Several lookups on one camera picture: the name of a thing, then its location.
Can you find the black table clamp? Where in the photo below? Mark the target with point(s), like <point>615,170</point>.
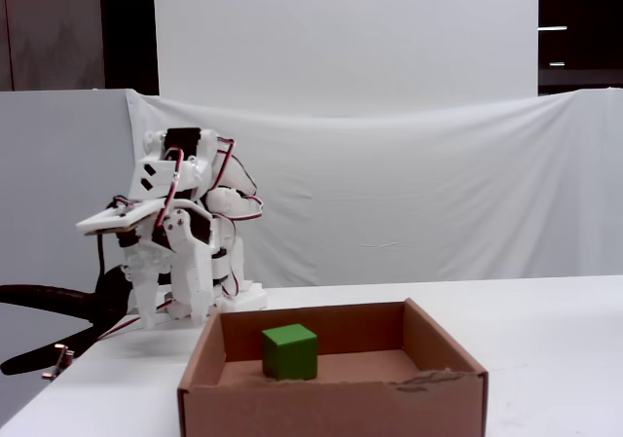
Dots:
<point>48,296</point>

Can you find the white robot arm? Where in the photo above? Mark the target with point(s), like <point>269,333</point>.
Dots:
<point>229,198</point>

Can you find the white draped cloth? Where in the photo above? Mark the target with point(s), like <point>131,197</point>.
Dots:
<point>438,189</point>

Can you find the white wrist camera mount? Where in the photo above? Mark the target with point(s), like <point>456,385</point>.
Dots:
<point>117,220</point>

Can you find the brown cardboard box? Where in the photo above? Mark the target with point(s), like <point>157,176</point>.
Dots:
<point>311,408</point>

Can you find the brown cabinet door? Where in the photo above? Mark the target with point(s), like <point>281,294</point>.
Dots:
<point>53,28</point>

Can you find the green cube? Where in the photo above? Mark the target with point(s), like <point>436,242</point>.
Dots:
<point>287,354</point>

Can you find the white backdrop screen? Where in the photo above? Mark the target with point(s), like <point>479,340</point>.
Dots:
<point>340,28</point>

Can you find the grey partition panel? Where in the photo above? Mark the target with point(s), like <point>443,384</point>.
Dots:
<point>63,164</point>

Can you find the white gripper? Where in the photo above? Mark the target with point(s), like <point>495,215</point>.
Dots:
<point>186,265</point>

